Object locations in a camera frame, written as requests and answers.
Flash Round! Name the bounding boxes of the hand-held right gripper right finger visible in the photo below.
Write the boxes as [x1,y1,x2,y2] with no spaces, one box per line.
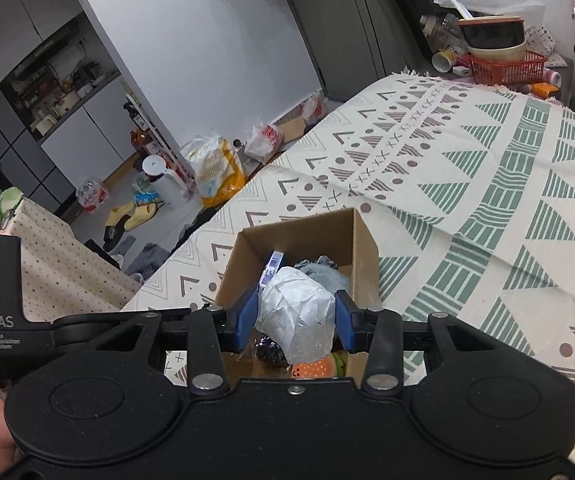
[334,289,534,397]

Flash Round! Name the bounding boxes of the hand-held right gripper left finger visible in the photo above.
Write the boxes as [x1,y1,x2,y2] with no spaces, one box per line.
[84,286,261,398]

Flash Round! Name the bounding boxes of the bagged black mesh scrubber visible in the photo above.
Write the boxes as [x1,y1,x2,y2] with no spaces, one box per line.
[252,335,291,366]

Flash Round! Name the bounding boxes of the white plastic-wrapped bundle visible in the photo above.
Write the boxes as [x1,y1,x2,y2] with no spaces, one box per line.
[259,266,337,363]

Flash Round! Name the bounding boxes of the watermelon slice toy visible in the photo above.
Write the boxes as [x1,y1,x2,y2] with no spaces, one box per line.
[290,351,361,381]

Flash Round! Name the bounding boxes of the blue white packet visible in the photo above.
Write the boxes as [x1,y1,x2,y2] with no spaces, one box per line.
[260,251,288,288]

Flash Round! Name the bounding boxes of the brown cardboard box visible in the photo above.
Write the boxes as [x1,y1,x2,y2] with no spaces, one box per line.
[202,208,383,386]

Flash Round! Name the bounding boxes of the beige dotted cloth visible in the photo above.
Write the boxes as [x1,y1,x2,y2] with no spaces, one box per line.
[15,199,143,323]

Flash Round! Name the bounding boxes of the green tissue pack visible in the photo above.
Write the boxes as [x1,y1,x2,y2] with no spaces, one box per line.
[0,186,24,236]

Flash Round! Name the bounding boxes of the black clothes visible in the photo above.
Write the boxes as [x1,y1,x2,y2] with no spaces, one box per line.
[168,210,218,261]

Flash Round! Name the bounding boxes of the grey fluffy rug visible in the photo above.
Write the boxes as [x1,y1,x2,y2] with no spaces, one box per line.
[126,242,168,276]

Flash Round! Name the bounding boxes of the black slipper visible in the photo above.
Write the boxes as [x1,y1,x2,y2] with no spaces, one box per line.
[102,225,124,253]

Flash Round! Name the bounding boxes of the pack of water bottles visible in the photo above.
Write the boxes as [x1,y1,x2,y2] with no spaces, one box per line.
[75,177,110,216]

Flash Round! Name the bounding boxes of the yellow slipper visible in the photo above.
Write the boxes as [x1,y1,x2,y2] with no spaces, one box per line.
[125,203,158,231]
[104,203,136,228]

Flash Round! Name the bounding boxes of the yellow white rice bag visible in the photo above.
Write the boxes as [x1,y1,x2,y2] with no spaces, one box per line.
[180,135,247,208]

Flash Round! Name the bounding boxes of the white kettle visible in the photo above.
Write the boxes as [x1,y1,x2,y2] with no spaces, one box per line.
[142,155,188,211]

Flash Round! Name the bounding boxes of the white red plastic bag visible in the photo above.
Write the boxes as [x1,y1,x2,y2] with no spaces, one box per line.
[244,122,284,163]

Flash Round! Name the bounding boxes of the white patterned blanket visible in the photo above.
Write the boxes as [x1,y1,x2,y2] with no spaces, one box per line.
[120,71,575,471]

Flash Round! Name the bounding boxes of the flat cardboard piece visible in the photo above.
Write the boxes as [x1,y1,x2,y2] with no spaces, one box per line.
[278,116,308,141]

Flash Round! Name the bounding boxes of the white storage rack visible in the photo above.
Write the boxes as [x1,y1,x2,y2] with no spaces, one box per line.
[120,80,188,186]

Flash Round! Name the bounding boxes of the crumpled red white wrapper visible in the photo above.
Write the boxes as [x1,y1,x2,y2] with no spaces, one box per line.
[300,91,327,123]

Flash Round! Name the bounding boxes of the white grey cabinets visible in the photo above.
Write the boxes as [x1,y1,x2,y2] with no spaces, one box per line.
[0,0,123,216]

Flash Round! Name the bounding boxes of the paper cup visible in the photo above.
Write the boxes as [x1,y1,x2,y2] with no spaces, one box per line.
[431,49,457,72]

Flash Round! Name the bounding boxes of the dark grey panels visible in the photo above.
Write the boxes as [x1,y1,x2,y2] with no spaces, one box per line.
[272,0,463,103]

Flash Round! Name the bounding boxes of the red plastic basket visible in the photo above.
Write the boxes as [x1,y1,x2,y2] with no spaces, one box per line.
[460,50,549,87]

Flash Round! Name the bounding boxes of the clear plastic bottle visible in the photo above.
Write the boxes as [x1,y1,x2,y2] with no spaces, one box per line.
[420,14,468,53]

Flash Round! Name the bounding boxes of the beige bowl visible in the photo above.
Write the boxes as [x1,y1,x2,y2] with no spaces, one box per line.
[467,40,527,63]

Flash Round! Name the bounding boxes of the black bowl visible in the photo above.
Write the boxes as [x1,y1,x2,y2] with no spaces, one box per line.
[457,16,525,50]

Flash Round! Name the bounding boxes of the white dotted pillow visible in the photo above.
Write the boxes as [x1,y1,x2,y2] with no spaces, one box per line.
[522,25,568,68]

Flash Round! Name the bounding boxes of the clear plastic bag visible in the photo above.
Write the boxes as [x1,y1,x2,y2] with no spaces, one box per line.
[435,0,545,26]

